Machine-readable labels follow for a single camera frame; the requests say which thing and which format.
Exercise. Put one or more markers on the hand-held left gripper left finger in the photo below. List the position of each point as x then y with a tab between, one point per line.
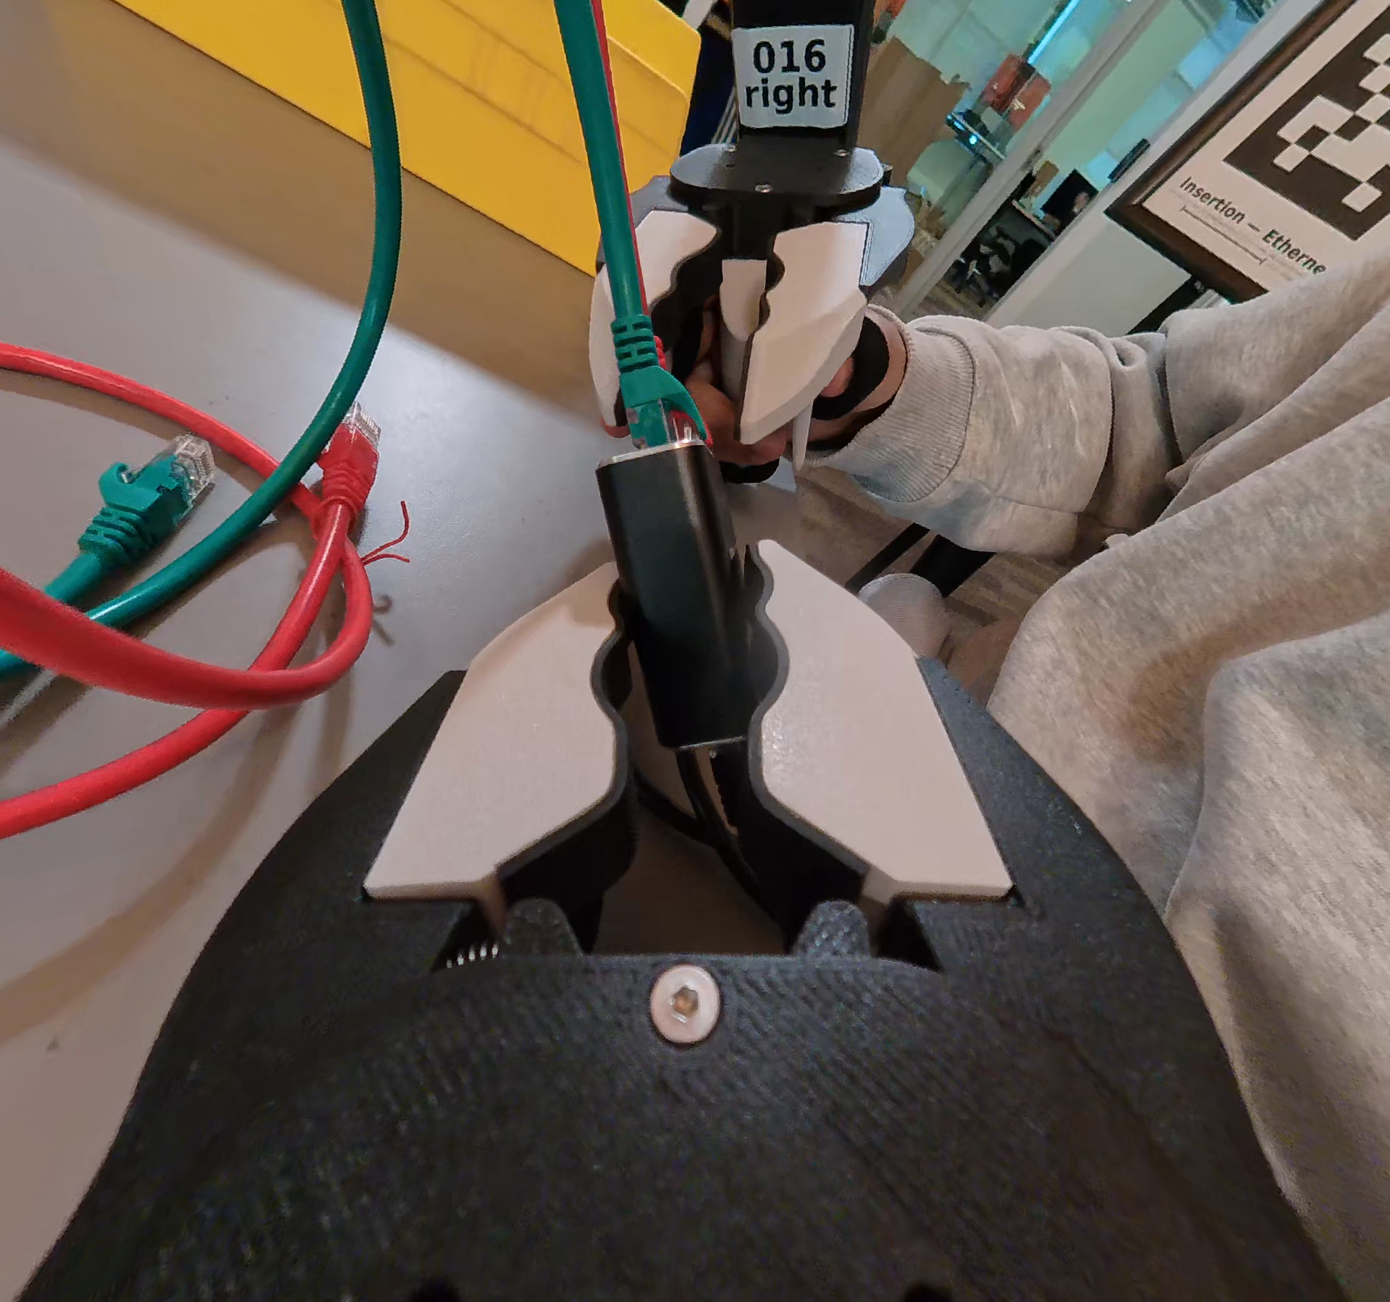
510	759

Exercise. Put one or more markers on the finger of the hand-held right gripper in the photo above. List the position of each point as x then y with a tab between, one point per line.
808	314
665	244

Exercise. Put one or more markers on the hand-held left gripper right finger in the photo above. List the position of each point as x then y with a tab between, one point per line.
869	770

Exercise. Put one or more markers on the black ethernet adapter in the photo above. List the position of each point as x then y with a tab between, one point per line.
679	607

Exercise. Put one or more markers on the person's right forearm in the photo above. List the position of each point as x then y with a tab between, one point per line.
1009	434

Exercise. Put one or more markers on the grey desk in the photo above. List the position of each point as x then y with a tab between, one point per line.
163	260

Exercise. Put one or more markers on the person's right hand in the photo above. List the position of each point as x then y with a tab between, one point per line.
716	406

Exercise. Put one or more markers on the blue striped jacket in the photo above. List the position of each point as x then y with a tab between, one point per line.
711	97

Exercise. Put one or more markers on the person's grey shoe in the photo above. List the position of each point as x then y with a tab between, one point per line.
907	612

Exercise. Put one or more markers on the black chair base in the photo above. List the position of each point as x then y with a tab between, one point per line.
950	569

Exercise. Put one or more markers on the red twist tie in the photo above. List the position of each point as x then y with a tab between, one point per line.
389	547

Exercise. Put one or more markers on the yellow storage bin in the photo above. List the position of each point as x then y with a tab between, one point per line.
456	53

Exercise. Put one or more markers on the person's grey sweatshirt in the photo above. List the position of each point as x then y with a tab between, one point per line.
1248	781

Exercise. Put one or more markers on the framed marker sign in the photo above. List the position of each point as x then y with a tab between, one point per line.
1302	129

